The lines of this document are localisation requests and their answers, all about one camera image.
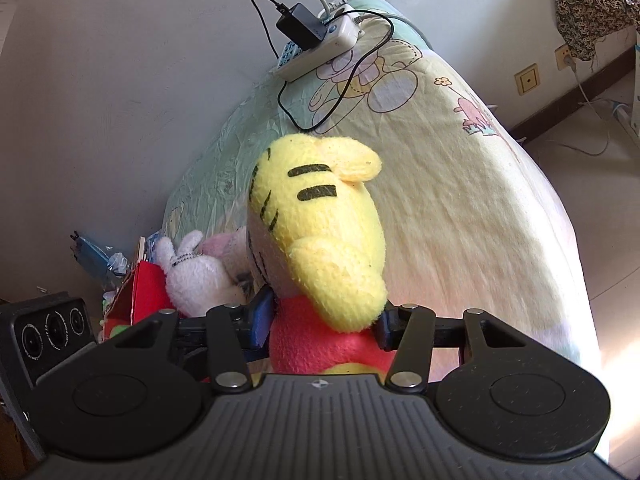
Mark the black charger adapter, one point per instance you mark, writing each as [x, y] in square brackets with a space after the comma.
[300, 27]

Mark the white bunny plush toy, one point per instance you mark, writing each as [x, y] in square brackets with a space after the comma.
[195, 280]

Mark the blue plastic packet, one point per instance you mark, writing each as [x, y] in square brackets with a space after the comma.
[90, 257]

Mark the white floor power strip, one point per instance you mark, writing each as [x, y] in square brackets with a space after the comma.
[627, 115]

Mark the patterned cushion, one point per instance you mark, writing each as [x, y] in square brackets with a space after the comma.
[595, 0]

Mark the red cardboard box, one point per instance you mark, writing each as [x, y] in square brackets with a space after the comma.
[145, 290]

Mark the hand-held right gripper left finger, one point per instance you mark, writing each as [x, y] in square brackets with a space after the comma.
[261, 320]

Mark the yellow tiger plush toy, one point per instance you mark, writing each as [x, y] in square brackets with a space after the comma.
[320, 220]

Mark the pink plush toy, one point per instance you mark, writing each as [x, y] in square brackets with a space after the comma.
[227, 250]

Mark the yellow wall socket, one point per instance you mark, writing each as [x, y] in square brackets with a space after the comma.
[527, 80]
[564, 57]

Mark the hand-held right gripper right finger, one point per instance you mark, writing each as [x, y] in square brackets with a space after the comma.
[387, 330]

